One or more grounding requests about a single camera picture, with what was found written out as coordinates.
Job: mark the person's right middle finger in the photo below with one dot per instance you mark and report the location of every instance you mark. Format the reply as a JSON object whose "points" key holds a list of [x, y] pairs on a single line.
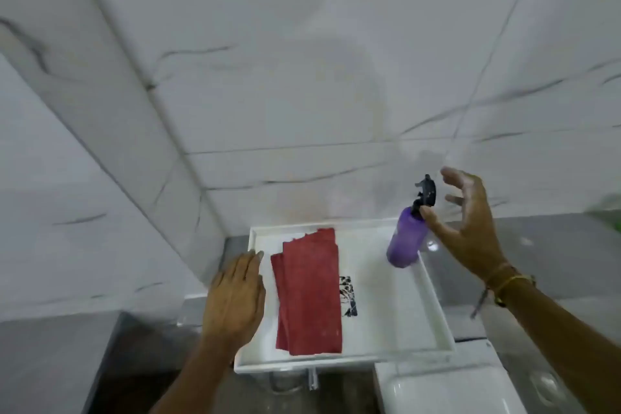
{"points": [[454, 199]]}

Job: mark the white toilet cistern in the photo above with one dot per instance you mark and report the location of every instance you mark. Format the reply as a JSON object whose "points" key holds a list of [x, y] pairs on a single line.
{"points": [[446, 384]]}

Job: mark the white rectangular tray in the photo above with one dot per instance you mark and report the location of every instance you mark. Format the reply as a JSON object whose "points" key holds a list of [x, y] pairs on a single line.
{"points": [[388, 312]]}

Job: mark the person's left hand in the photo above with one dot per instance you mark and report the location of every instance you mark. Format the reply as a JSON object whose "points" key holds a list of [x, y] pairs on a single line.
{"points": [[234, 304]]}

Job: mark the brown thread wristband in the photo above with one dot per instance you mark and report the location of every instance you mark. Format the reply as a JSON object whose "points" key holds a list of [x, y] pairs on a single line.
{"points": [[495, 275]]}

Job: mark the person's right forearm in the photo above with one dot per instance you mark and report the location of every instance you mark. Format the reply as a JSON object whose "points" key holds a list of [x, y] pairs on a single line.
{"points": [[567, 345]]}

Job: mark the purple spray bottle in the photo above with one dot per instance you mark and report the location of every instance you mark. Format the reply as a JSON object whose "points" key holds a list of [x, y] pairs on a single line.
{"points": [[407, 239]]}

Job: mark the chrome pipe fitting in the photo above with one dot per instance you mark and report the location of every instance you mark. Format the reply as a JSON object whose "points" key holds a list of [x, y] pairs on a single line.
{"points": [[312, 378]]}

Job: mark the green object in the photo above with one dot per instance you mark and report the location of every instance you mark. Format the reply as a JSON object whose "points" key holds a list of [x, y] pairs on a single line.
{"points": [[609, 214]]}

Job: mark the black printed sticker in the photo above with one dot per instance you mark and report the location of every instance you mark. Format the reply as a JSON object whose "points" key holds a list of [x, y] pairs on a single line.
{"points": [[348, 297]]}

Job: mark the person's right hand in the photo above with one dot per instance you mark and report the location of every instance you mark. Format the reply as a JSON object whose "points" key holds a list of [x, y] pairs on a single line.
{"points": [[478, 234]]}

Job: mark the person's left forearm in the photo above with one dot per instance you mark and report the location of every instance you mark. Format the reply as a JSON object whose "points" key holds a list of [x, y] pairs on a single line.
{"points": [[194, 379]]}

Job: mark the person's right thumb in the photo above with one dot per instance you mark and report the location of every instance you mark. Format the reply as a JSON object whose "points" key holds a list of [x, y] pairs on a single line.
{"points": [[436, 222]]}

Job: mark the person's left fingers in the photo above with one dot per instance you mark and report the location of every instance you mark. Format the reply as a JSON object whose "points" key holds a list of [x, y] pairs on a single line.
{"points": [[242, 264]]}

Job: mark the red folded cloth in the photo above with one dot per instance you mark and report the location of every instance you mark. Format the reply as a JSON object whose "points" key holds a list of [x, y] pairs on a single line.
{"points": [[308, 292]]}

